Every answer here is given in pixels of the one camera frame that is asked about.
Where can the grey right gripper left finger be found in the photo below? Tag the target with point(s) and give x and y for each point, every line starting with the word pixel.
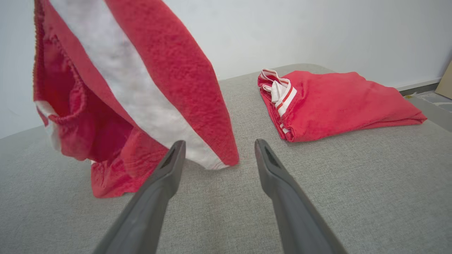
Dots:
pixel 144 218

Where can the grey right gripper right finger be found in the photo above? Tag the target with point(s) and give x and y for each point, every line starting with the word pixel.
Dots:
pixel 296 218

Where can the white wall skirting board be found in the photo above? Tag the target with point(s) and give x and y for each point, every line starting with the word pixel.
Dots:
pixel 420 83

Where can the brown cardboard piece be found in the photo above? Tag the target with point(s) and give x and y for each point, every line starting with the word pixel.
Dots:
pixel 446 84

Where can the red basketball shorts white stripe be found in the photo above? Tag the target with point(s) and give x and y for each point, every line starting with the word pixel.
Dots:
pixel 176 70

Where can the red basketball jersey top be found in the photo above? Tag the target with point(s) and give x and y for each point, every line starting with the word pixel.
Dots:
pixel 335 102

